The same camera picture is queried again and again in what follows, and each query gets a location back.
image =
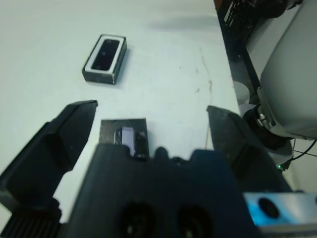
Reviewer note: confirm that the black box base white insert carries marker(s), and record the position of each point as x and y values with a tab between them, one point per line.
99	78

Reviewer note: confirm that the black box lid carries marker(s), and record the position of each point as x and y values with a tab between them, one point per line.
109	131

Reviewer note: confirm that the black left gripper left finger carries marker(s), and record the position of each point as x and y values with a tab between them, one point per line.
62	136

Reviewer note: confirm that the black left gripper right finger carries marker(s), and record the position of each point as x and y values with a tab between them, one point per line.
227	134

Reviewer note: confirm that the grey robot body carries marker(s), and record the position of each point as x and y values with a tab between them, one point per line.
284	86

